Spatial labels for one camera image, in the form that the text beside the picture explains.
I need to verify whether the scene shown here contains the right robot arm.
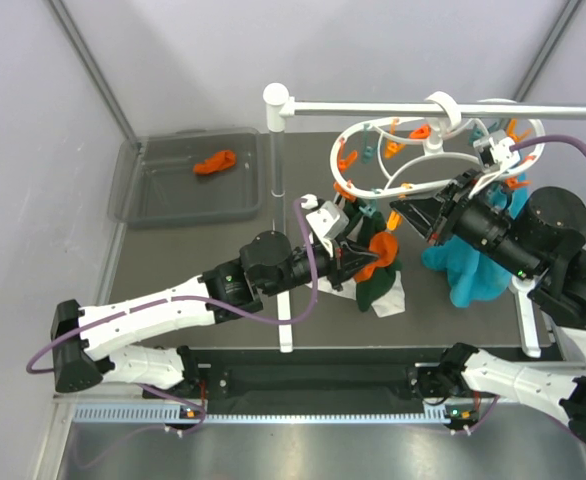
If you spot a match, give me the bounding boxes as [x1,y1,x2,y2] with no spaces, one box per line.
[390,170,586,444]

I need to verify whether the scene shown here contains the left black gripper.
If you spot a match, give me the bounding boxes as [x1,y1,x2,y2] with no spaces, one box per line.
[263,235,378,299]

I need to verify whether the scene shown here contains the orange sock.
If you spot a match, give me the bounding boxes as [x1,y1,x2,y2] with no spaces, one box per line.
[192,150,237,176]
[354,231,399,283]

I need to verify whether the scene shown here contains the grey plastic bin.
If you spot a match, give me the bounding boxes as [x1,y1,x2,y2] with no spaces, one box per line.
[108,127,265,229]

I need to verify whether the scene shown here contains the white drying rack stand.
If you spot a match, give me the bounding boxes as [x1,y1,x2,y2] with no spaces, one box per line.
[262,83,586,354]

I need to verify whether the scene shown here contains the dark green sock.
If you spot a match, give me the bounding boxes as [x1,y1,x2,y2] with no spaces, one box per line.
[343,200,402,312]

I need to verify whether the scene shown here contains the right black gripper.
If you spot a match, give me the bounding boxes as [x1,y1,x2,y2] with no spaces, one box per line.
[388,169,536,280]

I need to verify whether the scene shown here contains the teal sock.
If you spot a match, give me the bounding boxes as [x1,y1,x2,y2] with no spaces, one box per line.
[421,173,530,308]

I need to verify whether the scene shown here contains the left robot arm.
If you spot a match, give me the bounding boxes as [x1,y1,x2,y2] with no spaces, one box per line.
[51,231,381,397]

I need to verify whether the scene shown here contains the white round clip hanger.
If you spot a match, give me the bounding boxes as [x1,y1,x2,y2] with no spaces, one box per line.
[329,91,545,200]

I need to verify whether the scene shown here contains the teal clip holding sock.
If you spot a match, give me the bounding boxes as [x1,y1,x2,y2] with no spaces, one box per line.
[359,199,377,218]

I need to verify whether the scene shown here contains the white printed sock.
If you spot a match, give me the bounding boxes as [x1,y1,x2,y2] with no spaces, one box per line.
[306,209,407,319]

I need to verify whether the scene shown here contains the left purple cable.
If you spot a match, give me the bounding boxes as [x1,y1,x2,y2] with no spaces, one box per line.
[25,196,319,376]

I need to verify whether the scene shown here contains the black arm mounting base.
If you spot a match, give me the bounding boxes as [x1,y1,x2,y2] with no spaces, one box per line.
[166,348,467,416]

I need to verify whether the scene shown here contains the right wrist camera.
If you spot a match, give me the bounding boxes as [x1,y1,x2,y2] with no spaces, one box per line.
[469,130,520,198]

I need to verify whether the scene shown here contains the orange clip holding socks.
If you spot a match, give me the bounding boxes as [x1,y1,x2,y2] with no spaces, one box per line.
[333,182,357,202]

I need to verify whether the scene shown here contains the yellow-orange clip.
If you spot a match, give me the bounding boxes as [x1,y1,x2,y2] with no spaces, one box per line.
[386,211,403,232]

